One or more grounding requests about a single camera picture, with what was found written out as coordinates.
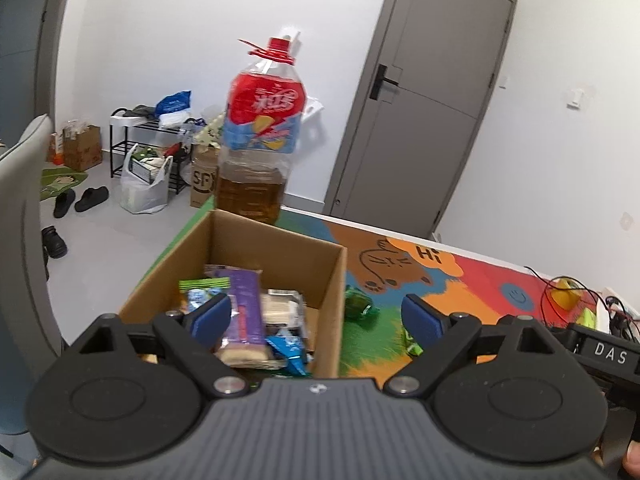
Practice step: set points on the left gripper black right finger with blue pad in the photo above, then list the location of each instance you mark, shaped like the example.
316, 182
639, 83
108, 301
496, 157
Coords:
446, 341

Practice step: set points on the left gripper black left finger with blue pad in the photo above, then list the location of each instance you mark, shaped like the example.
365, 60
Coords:
188, 344

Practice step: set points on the purple wafer snack pack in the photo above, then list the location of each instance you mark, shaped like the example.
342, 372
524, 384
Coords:
243, 344

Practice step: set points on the dark green candy packet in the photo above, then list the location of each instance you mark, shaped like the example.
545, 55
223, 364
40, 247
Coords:
358, 306

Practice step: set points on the white cracker snack pack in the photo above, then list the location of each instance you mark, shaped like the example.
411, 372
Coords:
283, 309

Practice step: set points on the blue snack packet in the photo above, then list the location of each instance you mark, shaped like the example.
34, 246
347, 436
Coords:
291, 349

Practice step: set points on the light green snack packet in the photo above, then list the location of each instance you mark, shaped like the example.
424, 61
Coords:
413, 349

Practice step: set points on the small blue white packet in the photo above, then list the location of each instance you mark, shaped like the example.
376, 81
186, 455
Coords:
195, 293

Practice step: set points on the right hand thumb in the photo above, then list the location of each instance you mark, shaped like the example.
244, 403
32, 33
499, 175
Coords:
631, 461

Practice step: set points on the green tissue box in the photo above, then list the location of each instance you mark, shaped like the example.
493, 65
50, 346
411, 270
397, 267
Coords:
599, 320

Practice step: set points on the yellow tape roll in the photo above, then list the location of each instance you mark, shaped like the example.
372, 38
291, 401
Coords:
565, 293

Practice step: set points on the colourful cartoon table mat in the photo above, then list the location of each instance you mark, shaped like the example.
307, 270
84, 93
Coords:
388, 267

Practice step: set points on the open cardboard box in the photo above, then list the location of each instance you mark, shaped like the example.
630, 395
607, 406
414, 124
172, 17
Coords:
285, 260

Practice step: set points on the white plastic shopping bag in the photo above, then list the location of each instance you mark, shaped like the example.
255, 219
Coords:
144, 182

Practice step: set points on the grey chair back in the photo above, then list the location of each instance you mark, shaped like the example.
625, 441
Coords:
30, 338

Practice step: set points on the black shoe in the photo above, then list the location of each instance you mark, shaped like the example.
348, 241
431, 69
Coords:
52, 242

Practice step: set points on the black slipper right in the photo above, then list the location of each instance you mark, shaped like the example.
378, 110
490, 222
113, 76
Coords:
90, 198

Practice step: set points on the black slipper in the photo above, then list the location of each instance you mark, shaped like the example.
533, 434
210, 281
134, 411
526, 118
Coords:
63, 202
90, 198

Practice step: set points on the SF cardboard box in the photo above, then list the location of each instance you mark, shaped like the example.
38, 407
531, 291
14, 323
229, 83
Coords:
204, 168

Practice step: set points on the black slipper left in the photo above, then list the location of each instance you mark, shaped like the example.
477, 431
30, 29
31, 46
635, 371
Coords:
63, 202

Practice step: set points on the green cartoon floor mat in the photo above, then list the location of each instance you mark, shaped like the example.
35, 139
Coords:
55, 181

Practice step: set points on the black shoe rack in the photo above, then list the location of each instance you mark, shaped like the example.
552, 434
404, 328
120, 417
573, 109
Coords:
125, 130

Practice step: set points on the brown cardboard box with bottles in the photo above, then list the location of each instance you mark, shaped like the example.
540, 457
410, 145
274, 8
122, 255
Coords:
82, 147

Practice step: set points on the blue plastic bag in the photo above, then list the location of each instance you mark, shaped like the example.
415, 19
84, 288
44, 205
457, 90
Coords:
173, 110

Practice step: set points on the large tea bottle red cap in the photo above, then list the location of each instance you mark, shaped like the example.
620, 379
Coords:
258, 138

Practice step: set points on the grey door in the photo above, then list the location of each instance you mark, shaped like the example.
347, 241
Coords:
403, 155

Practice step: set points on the panda print ring cushion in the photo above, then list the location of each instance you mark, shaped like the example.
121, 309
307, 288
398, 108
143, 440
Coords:
211, 133

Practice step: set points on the white perforated bracket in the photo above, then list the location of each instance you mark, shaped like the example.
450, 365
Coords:
312, 108

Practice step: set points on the black door handle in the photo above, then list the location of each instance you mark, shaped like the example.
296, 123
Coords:
379, 80

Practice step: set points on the white wall switch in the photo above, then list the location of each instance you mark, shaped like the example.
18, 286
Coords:
574, 102

